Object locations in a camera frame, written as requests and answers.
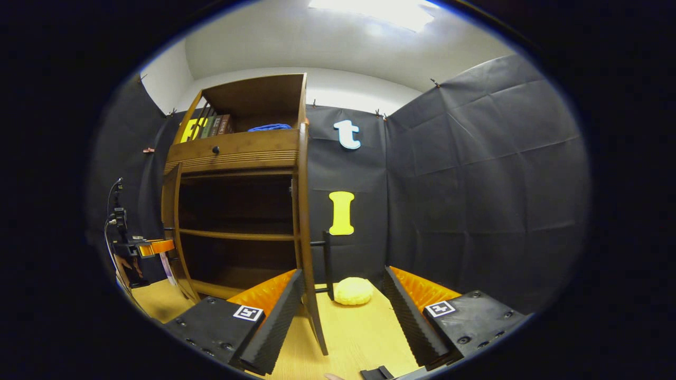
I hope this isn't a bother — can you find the large ceiling light panel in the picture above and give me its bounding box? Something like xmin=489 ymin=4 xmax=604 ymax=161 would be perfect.
xmin=308 ymin=0 xmax=439 ymax=33

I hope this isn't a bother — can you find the yellow round sponge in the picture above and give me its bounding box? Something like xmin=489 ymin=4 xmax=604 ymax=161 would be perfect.
xmin=333 ymin=277 xmax=374 ymax=306

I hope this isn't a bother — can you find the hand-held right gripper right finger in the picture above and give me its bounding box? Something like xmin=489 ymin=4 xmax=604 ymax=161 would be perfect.
xmin=382 ymin=265 xmax=529 ymax=371

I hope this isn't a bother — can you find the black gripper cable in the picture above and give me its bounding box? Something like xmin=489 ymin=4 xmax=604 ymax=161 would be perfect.
xmin=104 ymin=178 xmax=123 ymax=275

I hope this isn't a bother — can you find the wooden drawer with black knob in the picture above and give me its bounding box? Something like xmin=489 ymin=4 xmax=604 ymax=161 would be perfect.
xmin=165 ymin=128 xmax=301 ymax=175

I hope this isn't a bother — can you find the wooden double-door shoe cabinet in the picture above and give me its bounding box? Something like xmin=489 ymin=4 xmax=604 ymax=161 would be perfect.
xmin=161 ymin=73 xmax=309 ymax=304

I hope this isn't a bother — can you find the wooden shoe cabinet door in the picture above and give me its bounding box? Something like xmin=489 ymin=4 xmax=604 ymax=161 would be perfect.
xmin=292 ymin=122 xmax=334 ymax=356

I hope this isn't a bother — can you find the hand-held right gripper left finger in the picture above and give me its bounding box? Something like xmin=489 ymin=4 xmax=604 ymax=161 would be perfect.
xmin=164 ymin=268 xmax=305 ymax=376

